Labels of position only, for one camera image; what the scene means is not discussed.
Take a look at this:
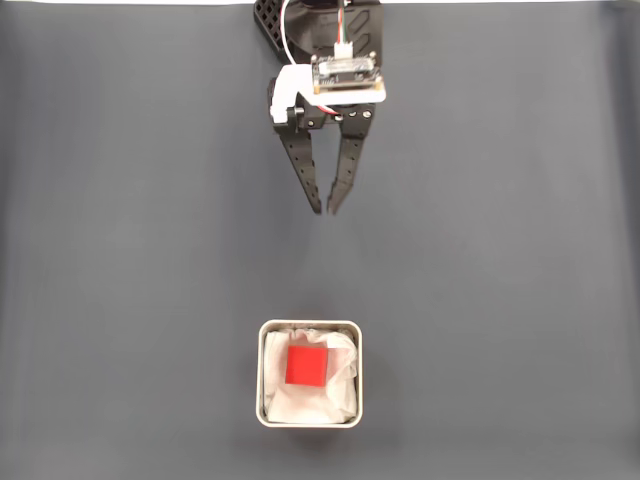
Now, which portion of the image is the white gripper servo cable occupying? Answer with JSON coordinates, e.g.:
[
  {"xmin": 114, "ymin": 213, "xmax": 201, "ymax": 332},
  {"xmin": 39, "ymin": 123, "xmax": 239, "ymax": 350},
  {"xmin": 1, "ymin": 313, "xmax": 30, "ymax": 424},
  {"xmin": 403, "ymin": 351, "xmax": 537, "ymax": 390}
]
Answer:
[{"xmin": 279, "ymin": 0, "xmax": 297, "ymax": 67}]

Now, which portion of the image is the beige square box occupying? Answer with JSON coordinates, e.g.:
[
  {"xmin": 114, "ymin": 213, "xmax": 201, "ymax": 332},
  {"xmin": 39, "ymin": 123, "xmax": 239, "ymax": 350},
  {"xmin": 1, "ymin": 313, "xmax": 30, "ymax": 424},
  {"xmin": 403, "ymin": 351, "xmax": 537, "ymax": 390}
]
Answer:
[{"xmin": 255, "ymin": 319, "xmax": 364, "ymax": 430}]

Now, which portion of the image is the camera board on white mount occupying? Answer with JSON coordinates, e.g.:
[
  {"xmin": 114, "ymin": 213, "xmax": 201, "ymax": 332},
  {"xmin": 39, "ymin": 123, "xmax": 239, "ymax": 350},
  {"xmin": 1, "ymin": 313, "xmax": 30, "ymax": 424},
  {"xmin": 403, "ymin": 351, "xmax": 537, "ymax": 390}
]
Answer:
[{"xmin": 269, "ymin": 43, "xmax": 389, "ymax": 124}]

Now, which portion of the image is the red cube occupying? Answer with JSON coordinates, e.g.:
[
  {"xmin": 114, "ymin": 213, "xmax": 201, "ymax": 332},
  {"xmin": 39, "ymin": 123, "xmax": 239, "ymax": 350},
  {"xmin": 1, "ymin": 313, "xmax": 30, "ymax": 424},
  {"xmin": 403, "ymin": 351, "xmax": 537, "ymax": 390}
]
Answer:
[{"xmin": 283, "ymin": 344, "xmax": 330, "ymax": 389}]

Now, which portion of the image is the dark grey table mat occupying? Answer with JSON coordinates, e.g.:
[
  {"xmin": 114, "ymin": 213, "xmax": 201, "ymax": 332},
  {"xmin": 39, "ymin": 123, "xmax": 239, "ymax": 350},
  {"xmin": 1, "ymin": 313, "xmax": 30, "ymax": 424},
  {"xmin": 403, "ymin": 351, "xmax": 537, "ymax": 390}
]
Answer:
[{"xmin": 0, "ymin": 3, "xmax": 640, "ymax": 480}]

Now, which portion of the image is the white tissue paper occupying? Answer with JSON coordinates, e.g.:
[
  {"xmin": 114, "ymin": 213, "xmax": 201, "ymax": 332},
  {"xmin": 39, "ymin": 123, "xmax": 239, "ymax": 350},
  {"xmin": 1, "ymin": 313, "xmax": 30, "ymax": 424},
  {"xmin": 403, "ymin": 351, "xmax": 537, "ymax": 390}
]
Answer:
[{"xmin": 263, "ymin": 326, "xmax": 361, "ymax": 426}]

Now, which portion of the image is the black camera cable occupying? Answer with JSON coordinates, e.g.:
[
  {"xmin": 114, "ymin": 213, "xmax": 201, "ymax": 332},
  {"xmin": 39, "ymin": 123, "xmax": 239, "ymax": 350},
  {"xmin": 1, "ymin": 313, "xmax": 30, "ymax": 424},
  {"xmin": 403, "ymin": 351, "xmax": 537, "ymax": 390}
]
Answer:
[{"xmin": 334, "ymin": 0, "xmax": 352, "ymax": 49}]

